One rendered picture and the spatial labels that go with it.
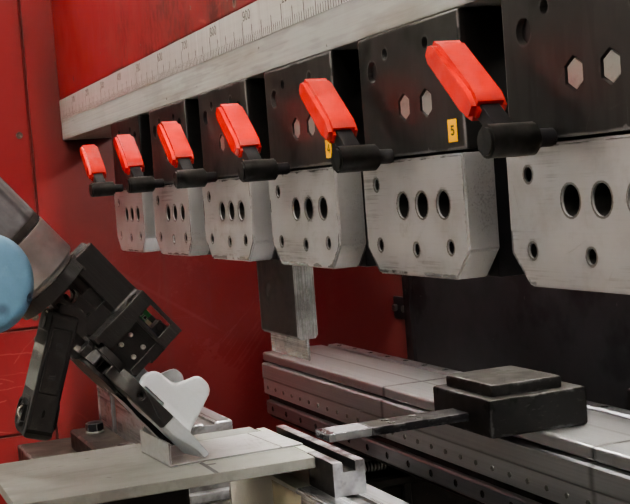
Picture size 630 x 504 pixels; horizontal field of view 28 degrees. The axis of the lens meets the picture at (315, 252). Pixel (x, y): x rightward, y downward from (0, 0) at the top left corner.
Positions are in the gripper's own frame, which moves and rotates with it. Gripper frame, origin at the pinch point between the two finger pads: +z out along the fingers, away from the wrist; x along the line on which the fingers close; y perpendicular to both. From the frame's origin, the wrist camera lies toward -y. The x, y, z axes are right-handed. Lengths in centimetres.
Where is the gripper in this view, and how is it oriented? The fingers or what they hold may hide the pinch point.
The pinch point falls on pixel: (180, 447)
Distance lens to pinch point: 118.1
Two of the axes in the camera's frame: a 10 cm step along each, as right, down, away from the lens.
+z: 6.4, 7.0, 3.0
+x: -4.1, -0.1, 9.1
